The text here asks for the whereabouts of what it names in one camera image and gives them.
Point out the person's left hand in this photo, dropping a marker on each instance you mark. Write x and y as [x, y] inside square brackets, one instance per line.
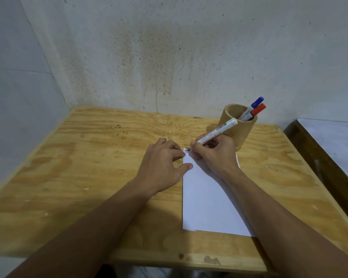
[158, 167]

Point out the person's right hand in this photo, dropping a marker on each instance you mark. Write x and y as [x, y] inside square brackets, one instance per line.
[217, 159]

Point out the person's right thumb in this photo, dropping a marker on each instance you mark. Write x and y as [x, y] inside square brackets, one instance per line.
[202, 137]

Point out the person's left middle finger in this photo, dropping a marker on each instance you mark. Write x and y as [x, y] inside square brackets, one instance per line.
[174, 145]

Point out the person's left thumb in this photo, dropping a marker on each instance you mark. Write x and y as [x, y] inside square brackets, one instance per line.
[184, 169]

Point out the white marker pen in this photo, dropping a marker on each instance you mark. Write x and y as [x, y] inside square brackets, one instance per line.
[220, 129]

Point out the white paper sheet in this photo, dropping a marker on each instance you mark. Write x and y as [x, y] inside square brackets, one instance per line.
[208, 205]

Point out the person's left forearm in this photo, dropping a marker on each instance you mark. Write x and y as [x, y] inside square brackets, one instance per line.
[90, 231]

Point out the person's right forearm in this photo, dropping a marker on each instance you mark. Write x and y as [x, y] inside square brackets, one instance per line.
[281, 228]

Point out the round wooden pen holder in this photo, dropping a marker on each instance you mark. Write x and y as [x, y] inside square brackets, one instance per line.
[239, 130]

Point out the red capped marker pen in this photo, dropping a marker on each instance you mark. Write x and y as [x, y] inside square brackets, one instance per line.
[256, 110]

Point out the blue capped marker pen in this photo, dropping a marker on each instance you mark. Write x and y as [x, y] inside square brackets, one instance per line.
[254, 103]

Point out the dark wooden white topped table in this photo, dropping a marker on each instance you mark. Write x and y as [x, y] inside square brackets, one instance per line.
[330, 159]

